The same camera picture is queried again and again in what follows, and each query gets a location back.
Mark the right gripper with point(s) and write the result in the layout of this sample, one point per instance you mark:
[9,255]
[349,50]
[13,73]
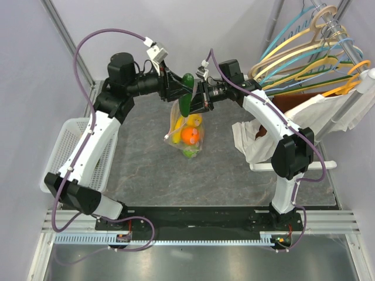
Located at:
[198,105]

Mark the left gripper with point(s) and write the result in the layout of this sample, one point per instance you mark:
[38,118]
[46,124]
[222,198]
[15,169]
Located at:
[169,84]

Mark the green cucumber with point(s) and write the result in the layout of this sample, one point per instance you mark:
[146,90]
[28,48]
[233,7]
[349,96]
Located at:
[185,100]

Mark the clear zip top bag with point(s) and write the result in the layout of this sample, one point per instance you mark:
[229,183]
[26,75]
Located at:
[174,115]

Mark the orange fruit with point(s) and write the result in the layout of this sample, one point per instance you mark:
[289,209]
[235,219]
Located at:
[190,135]

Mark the yellow banana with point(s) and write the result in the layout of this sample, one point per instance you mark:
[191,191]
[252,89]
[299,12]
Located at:
[176,136]

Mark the green custard apple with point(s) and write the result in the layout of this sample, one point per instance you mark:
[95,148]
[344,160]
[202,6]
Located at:
[190,153]

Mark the yellow pear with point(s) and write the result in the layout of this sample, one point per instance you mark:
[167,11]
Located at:
[194,120]

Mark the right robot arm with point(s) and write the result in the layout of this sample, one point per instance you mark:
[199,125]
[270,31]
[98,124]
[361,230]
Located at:
[293,153]

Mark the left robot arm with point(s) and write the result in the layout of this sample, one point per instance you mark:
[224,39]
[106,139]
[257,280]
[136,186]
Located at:
[70,185]

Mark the brown box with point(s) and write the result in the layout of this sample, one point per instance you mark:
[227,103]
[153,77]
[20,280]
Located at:
[285,102]

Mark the teal hanger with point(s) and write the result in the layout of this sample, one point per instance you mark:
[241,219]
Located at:
[335,29]

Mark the white plastic basket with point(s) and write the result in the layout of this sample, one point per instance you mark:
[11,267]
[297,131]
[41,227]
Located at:
[69,136]

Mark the yellow hanger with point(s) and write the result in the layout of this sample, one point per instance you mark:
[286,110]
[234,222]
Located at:
[332,60]

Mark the green hanger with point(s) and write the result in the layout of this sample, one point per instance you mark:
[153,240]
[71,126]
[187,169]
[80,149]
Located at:
[318,74]

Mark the light blue hanger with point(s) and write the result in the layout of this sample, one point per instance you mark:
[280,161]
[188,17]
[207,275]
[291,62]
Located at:
[328,50]

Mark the white cloth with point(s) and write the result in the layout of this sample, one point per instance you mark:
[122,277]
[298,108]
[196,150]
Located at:
[313,113]

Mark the orange hanger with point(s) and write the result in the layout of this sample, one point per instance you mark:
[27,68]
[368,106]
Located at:
[351,83]

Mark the beige wooden hanger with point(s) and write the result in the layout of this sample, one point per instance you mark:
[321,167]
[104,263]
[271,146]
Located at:
[296,47]

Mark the white clothes rack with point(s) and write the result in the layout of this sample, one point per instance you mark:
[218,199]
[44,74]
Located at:
[366,84]

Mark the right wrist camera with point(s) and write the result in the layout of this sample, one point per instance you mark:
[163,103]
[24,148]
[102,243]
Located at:
[202,71]

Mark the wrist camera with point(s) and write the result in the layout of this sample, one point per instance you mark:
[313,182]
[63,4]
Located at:
[202,71]
[156,53]

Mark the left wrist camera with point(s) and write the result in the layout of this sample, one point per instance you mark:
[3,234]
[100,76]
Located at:
[156,53]

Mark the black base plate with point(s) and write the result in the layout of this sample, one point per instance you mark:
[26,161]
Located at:
[202,223]

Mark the aluminium frame post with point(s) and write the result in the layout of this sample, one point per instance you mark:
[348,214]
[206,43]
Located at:
[66,38]

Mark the white cable duct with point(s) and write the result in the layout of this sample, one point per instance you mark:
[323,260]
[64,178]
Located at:
[124,238]

